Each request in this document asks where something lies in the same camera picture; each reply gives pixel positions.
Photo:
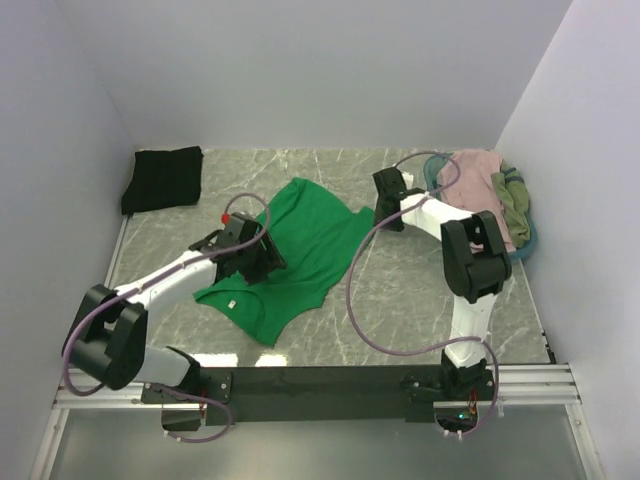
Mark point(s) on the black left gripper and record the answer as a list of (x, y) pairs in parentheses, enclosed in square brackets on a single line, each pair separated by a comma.
[(270, 260)]

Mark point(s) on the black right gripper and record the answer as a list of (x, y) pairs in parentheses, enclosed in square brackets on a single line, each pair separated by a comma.
[(378, 218)]

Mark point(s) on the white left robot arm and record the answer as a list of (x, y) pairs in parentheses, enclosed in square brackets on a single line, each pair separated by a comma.
[(108, 338)]

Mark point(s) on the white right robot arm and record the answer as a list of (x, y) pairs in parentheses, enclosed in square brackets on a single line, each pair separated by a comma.
[(475, 260)]

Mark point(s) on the pink tank top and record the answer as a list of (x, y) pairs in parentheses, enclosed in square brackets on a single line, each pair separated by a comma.
[(474, 190)]

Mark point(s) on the olive green tank top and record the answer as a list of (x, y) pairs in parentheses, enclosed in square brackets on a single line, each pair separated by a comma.
[(513, 194)]

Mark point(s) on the black folded tank top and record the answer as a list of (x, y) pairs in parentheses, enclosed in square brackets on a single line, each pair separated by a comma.
[(163, 179)]

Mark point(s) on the teal plastic basket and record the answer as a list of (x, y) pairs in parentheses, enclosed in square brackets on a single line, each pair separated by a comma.
[(520, 254)]

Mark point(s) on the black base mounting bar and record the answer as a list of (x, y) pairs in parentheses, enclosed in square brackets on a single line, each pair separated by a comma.
[(408, 392)]

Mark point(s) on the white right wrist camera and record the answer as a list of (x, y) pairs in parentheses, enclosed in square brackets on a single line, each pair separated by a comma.
[(408, 179)]

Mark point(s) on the aluminium frame rail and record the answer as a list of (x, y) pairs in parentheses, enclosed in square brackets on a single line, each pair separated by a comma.
[(520, 385)]

